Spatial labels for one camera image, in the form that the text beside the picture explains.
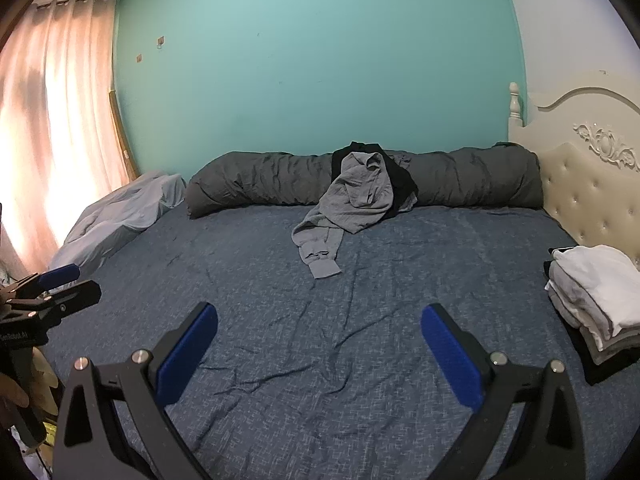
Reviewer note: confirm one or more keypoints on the blue bed sheet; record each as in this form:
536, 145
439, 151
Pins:
320, 285

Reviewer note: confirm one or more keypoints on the stack of folded clothes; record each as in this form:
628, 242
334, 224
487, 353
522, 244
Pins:
595, 285

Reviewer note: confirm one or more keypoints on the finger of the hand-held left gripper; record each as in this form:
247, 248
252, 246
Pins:
57, 276
75, 295

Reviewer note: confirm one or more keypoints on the cream tufted headboard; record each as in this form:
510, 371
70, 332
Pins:
575, 195

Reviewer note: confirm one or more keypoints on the wooden window frame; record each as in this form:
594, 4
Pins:
122, 145

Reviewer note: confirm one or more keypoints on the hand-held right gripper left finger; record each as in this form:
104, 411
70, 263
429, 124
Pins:
187, 355

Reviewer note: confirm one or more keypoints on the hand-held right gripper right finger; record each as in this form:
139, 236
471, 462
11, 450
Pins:
452, 355

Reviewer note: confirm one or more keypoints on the grey knit sweater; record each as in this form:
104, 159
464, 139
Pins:
350, 195

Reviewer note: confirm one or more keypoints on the pale grey blanket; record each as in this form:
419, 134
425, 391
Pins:
115, 215

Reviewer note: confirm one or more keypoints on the person's left hand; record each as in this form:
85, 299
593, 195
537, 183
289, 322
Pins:
12, 390

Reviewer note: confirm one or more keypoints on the dark grey rolled duvet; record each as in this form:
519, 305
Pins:
250, 180

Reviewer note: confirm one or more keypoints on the black garment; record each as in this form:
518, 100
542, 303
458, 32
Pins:
402, 182

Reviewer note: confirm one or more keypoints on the pink curtain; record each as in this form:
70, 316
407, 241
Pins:
60, 110

